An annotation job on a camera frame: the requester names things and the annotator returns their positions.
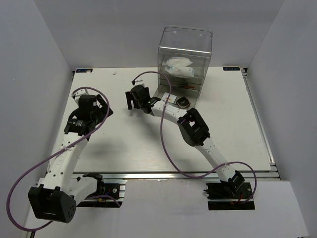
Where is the black gold compact case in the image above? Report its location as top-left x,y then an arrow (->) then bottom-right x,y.
176,97 -> 191,109

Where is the white cotton pad packet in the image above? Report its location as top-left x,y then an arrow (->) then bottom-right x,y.
162,57 -> 193,68
166,66 -> 194,77

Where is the clear acrylic drawer organizer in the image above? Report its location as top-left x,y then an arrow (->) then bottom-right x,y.
155,25 -> 212,107

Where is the red lip gloss tube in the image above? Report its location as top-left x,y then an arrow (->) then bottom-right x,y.
177,84 -> 199,90

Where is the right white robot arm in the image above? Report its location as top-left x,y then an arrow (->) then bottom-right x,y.
125,85 -> 245,198

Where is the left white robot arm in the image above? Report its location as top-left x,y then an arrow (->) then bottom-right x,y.
28,93 -> 113,223

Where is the blue label sticker left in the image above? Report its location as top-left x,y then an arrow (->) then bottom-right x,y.
75,68 -> 93,73

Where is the blue label sticker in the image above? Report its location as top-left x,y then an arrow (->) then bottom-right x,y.
75,68 -> 93,73
223,66 -> 240,71

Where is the blue label sticker right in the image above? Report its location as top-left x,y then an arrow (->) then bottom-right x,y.
223,66 -> 240,71

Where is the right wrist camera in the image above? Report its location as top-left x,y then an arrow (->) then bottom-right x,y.
132,77 -> 145,87

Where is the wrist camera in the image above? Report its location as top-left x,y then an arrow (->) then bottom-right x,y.
132,77 -> 145,87
71,89 -> 87,101

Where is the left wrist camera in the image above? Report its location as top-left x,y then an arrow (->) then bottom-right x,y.
71,89 -> 87,101

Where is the aluminium table rail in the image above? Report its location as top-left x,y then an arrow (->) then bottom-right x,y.
71,170 -> 280,180

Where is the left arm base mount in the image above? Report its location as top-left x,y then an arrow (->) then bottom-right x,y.
70,173 -> 123,208

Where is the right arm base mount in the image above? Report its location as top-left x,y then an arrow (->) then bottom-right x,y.
204,182 -> 255,211

